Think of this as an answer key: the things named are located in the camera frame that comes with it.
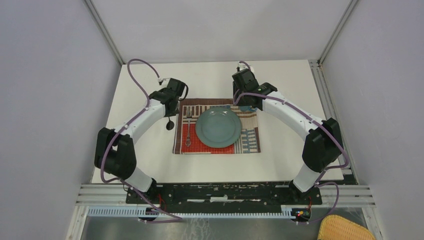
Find ornate silver fork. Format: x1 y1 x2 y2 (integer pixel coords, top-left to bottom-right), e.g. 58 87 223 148
185 106 193 147

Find black spoon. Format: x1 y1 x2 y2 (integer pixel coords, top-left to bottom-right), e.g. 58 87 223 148
165 116 175 131

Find striped patchwork placemat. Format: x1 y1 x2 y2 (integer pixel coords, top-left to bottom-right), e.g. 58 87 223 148
172 98 261 155

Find teal ceramic plate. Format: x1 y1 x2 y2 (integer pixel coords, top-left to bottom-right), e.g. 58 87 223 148
195 106 242 149

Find blue ceramic mug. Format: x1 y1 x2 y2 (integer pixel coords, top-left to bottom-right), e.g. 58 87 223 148
239 106 257 112

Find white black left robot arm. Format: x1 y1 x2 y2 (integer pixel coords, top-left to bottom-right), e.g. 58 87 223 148
94 78 189 204

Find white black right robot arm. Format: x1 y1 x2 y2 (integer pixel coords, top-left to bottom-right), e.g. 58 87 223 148
232 67 346 204

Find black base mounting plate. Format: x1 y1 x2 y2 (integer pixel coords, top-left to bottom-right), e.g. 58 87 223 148
145 181 323 214

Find yellow woven basket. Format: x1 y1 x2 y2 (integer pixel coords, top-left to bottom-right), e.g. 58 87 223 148
317 214 376 240

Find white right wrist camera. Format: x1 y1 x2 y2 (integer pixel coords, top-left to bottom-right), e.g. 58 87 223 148
236 62 255 73

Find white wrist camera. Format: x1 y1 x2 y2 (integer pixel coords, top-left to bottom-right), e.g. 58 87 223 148
236 62 255 73
157 77 170 86

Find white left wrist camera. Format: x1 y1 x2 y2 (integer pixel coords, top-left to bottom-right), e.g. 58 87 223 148
157 77 170 86

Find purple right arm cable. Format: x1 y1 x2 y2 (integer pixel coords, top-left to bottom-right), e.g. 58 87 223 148
232 60 351 225

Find white slotted cable duct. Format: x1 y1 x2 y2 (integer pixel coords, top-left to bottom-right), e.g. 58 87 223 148
87 206 295 220

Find aluminium frame rails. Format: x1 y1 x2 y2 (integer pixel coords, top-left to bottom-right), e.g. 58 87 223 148
65 59 385 240

